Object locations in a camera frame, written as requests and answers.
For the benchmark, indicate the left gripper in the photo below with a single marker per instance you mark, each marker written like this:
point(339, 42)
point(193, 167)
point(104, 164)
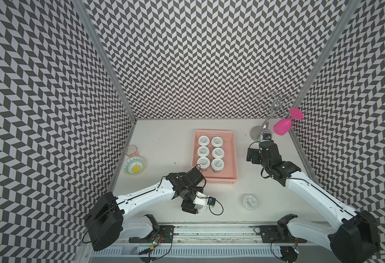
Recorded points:
point(189, 207)

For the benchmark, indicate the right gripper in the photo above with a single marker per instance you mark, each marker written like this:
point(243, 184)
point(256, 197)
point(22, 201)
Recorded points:
point(255, 153)

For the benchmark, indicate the white lid yogurt cup front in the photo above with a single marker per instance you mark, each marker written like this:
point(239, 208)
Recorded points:
point(200, 207)

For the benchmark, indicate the yogurt cup edge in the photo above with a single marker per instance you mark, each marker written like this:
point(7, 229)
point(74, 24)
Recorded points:
point(203, 163)
point(217, 165)

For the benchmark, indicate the green label yogurt cup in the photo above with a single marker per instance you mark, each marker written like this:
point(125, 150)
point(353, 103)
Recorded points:
point(203, 151)

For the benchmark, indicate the pink plastic basket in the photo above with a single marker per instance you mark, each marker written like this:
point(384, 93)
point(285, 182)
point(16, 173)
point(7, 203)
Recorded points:
point(229, 174)

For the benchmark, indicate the beige label yogurt cup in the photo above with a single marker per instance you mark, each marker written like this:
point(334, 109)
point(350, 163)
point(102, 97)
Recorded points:
point(204, 140)

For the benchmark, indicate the clear lid yogurt cup front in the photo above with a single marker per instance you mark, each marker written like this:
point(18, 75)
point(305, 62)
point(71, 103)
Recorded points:
point(250, 202)

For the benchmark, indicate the red label yogurt cup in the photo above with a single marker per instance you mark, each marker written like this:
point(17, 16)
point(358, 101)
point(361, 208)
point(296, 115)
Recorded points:
point(217, 142)

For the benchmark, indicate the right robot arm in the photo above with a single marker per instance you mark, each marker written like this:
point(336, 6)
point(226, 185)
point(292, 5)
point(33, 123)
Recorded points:
point(351, 235)

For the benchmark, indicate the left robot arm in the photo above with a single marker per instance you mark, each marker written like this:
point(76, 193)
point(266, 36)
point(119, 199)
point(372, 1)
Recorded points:
point(113, 217)

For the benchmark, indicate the magenta plastic wine glass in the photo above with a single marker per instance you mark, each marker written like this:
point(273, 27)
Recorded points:
point(283, 126)

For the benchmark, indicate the silver metal cup stand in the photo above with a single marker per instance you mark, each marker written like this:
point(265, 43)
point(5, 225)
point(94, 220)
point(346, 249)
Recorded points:
point(277, 104)

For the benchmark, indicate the patterned round plate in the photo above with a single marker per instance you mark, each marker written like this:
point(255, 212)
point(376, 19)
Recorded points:
point(134, 165)

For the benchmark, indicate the clear pink glass cup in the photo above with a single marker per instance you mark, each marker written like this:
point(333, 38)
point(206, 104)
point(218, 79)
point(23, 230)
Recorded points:
point(131, 151)

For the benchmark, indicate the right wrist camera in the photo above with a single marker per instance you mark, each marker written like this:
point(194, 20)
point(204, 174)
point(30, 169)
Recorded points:
point(266, 136)

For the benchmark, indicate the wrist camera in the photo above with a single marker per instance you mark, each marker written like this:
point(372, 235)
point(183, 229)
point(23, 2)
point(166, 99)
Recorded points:
point(205, 201)
point(266, 136)

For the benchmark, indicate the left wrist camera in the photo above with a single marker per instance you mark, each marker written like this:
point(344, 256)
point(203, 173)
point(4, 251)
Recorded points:
point(205, 201)

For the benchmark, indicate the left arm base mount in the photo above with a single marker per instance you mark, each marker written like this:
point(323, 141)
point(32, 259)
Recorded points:
point(165, 231)

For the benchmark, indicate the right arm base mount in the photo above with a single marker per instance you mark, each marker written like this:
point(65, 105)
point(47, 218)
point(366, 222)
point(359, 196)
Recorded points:
point(276, 234)

